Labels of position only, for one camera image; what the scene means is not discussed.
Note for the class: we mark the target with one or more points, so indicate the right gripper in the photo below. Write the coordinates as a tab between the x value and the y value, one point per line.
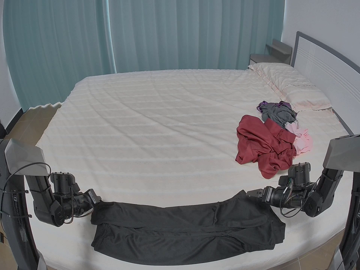
271	197

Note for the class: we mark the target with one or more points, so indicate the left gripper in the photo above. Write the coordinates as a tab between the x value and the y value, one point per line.
87	201

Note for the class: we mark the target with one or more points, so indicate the black T-shirt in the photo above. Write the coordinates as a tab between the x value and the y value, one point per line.
182	229

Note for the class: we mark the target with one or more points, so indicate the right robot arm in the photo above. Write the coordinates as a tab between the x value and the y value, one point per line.
337	156

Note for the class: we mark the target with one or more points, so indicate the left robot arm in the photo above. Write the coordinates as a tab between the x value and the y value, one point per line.
25	156

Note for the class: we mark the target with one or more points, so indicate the bed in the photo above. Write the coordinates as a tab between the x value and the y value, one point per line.
157	128

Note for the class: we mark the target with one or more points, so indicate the dark red garment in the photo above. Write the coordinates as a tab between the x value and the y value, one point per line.
256	142

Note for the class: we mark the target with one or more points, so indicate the pink garment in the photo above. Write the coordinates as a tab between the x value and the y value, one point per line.
303	142

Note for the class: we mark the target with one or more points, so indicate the grey garment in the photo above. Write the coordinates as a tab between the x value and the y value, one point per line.
278	114

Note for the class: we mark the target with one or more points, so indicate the purple garment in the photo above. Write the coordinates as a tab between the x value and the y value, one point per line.
261	105

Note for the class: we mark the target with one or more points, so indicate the cream pillow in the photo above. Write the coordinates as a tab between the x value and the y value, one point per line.
292	84

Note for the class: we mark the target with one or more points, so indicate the grey bedside table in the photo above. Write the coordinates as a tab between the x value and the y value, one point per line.
278	51

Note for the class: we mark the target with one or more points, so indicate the blue-green curtain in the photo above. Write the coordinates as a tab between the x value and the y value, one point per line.
197	24
59	38

